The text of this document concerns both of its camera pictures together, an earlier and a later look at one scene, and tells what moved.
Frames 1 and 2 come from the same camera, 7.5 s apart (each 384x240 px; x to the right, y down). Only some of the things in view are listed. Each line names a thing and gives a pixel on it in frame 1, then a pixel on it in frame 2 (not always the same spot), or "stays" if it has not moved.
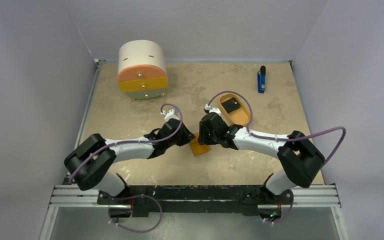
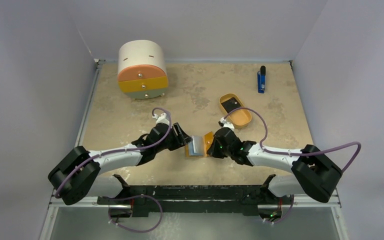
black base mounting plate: x=196 y=200 stays
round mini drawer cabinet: x=142 y=73 stays
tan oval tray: x=240 y=116 stays
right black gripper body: x=206 y=133 → x=211 y=146
